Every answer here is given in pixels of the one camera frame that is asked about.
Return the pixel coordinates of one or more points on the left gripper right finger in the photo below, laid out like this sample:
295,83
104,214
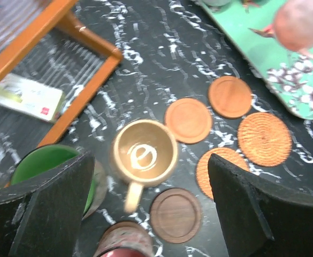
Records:
259,217

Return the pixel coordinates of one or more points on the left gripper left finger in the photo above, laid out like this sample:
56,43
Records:
42,215

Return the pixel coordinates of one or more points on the green inside mug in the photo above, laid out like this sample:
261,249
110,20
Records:
49,156

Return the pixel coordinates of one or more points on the woven rattan coaster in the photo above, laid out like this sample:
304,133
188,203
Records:
264,139
202,176

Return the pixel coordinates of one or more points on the dark walnut coaster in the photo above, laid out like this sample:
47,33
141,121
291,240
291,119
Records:
176,215

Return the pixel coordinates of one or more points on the pink halloween mug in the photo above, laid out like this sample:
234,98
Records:
125,239

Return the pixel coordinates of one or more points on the brown stoneware mug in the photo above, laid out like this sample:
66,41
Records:
144,153

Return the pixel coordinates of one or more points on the light wood coaster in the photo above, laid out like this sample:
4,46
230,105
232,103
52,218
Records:
230,96
189,120

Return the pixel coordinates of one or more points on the green floral tray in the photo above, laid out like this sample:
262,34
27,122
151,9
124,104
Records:
287,74

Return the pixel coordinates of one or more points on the pale pink mug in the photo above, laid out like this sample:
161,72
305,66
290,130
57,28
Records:
293,26

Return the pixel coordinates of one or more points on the orange wooden shelf rack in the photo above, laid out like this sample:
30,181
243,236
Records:
52,35

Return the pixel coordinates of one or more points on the grey mug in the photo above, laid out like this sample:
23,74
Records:
216,3

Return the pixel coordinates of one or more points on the white green small box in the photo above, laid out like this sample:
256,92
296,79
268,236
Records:
31,98

